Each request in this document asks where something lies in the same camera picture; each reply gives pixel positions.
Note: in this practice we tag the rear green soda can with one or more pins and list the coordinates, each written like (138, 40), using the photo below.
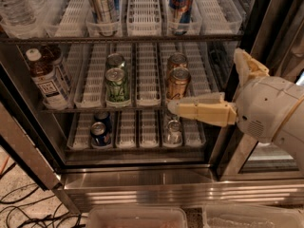
(115, 60)

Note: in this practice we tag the open fridge door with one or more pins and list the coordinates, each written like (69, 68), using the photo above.
(30, 137)

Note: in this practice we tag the stainless steel fridge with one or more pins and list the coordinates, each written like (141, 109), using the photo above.
(212, 164)

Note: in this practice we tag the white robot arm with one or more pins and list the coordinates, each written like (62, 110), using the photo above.
(270, 109)

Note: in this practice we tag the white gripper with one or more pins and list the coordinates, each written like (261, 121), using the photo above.
(264, 106)

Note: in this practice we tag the orange soda can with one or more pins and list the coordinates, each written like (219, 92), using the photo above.
(178, 81)
(177, 59)

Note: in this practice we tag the front green soda can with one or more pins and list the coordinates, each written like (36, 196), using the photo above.
(116, 85)

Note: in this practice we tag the rear tea bottle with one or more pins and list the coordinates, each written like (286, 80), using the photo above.
(55, 56)

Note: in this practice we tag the front silver can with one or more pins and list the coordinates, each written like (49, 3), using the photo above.
(173, 132)

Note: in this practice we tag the clear water bottle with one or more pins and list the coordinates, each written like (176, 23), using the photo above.
(17, 12)

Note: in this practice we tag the front orange soda can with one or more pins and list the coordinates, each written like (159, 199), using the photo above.
(178, 81)

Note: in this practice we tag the rear blue soda can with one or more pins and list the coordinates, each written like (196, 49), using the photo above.
(103, 117)

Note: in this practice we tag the blue soda can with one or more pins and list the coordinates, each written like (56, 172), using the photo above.
(100, 134)
(103, 117)

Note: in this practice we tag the green soda can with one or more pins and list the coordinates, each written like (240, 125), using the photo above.
(115, 60)
(116, 85)

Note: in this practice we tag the rear orange soda can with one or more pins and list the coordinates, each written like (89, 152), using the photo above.
(177, 59)

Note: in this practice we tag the blue redbull can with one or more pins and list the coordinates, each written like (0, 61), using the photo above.
(180, 15)

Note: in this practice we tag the left clear plastic bin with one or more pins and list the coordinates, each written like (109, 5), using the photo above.
(136, 217)

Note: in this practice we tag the front tea bottle white cap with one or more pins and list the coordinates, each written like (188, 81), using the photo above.
(48, 79)

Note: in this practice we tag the front blue soda can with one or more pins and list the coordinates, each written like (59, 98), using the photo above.
(100, 134)

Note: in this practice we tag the clear plastic bin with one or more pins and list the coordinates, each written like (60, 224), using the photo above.
(136, 217)
(249, 216)

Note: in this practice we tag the right clear plastic bin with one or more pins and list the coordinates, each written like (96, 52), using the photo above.
(249, 216)

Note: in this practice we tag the rear silver can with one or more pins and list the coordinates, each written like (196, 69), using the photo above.
(170, 116)

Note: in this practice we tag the silver tall can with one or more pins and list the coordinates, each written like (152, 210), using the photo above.
(106, 14)

